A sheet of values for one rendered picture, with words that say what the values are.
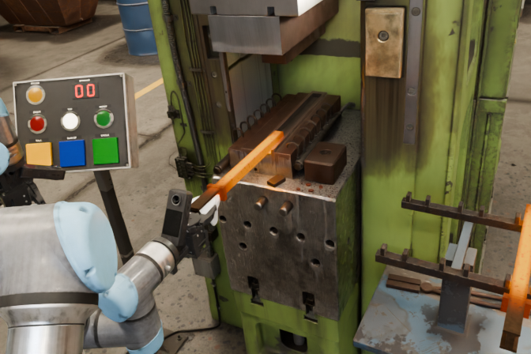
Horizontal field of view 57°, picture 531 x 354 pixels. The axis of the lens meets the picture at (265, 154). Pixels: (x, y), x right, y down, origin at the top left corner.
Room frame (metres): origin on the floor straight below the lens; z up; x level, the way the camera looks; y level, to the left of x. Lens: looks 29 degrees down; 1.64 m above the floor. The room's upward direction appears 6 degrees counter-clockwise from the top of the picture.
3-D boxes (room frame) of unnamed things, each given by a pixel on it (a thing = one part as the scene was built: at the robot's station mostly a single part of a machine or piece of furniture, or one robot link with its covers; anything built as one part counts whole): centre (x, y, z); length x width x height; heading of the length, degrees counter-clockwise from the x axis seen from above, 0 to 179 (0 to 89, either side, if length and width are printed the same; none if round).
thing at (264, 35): (1.38, -0.08, 1.32); 0.42 x 0.20 x 0.10; 151
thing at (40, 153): (1.29, 0.66, 1.01); 0.07 x 0.05 x 0.07; 86
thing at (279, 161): (1.38, -0.08, 0.96); 0.42 x 0.20 x 0.09; 151
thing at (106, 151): (1.27, 0.46, 1.01); 0.07 x 0.05 x 0.07; 86
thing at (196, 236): (0.83, 0.20, 1.00); 0.12 x 0.08 x 0.09; 151
